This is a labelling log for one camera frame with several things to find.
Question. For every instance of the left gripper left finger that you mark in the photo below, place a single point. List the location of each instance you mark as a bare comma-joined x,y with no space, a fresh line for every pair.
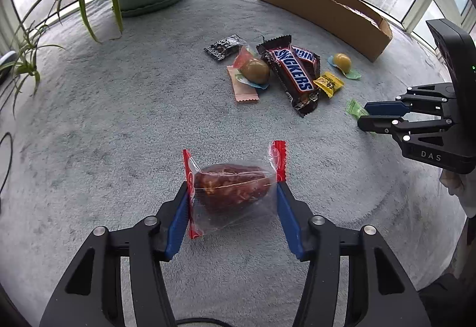
89,292

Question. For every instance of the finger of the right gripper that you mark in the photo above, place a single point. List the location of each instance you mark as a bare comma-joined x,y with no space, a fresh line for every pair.
386,108
390,124

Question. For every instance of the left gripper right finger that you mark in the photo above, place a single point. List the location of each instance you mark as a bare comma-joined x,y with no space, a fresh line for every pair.
380,292

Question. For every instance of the green candy wrapper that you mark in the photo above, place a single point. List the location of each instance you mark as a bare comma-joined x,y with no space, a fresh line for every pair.
355,109

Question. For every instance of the yellow candy packet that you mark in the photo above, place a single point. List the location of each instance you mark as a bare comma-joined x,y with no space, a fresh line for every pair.
329,83

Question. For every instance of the snickers bar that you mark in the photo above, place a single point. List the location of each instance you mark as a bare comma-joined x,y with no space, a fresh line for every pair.
296,81
309,59

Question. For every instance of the red date snack packet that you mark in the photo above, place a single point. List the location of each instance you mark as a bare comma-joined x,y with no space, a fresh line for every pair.
224,194

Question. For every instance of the right white gloved hand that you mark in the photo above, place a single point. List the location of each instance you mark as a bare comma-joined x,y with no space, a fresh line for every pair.
462,186

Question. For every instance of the brown cardboard box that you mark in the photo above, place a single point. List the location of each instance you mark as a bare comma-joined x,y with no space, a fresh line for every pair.
350,20

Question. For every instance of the pink wafer packet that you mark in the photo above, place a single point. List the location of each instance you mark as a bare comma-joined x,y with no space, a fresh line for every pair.
242,92

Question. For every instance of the grey blanket cloth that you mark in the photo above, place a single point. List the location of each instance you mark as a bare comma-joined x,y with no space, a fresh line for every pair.
98,141

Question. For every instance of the black patterned snack packet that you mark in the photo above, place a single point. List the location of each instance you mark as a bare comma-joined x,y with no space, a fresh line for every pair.
225,48

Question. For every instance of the green pot saucer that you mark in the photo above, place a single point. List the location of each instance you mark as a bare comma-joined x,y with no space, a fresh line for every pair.
147,9

